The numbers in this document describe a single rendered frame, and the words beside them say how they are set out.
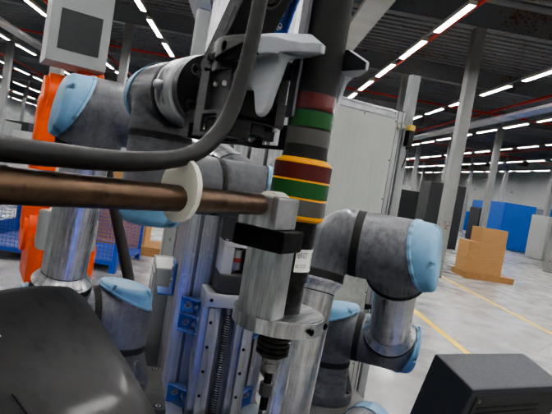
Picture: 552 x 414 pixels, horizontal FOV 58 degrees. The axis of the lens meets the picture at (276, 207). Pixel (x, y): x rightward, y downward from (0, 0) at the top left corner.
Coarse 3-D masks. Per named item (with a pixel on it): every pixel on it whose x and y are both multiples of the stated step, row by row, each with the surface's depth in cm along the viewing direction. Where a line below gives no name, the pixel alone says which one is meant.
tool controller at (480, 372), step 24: (456, 360) 99; (480, 360) 102; (504, 360) 105; (528, 360) 108; (432, 384) 99; (456, 384) 94; (480, 384) 93; (504, 384) 95; (528, 384) 98; (432, 408) 98; (456, 408) 93; (480, 408) 92; (504, 408) 96; (528, 408) 99
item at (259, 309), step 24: (240, 216) 34; (264, 216) 33; (288, 216) 34; (240, 240) 34; (264, 240) 34; (288, 240) 33; (264, 264) 35; (288, 264) 35; (240, 288) 36; (264, 288) 35; (240, 312) 36; (264, 312) 35; (312, 312) 39; (288, 336) 35; (312, 336) 36
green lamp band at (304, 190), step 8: (272, 184) 37; (280, 184) 36; (288, 184) 36; (296, 184) 36; (304, 184) 36; (312, 184) 36; (288, 192) 36; (296, 192) 36; (304, 192) 36; (312, 192) 36; (320, 192) 36; (328, 192) 38; (320, 200) 37
